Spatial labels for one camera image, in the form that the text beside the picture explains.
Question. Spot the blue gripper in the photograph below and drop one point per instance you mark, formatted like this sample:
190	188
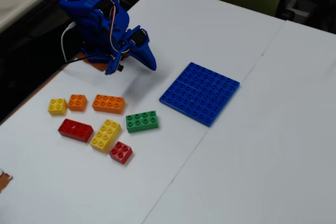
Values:
145	54

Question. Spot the orange 2x4 toy block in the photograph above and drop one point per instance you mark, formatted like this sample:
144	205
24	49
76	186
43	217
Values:
109	104

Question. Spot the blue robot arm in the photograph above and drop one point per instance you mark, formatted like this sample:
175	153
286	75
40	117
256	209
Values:
89	24

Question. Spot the green 2x4 toy block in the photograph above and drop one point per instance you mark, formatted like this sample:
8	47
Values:
142	121

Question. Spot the orange 2x2 toy block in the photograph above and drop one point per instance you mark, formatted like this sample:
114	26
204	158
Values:
77	102

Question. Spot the yellow 2x4 toy block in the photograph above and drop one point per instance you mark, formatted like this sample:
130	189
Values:
105	136

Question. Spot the red 2x2 toy block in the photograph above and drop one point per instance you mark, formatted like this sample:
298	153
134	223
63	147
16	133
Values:
120	152

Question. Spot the red 2x4 toy block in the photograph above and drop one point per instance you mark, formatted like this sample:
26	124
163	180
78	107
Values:
75	130

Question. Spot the yellow 2x2 toy block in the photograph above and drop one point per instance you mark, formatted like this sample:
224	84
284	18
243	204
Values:
57	106

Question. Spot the blue 8x8 toy baseplate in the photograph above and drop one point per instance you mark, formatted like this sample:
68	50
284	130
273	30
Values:
199	94

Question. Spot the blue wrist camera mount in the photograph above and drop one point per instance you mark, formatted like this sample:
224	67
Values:
113	64

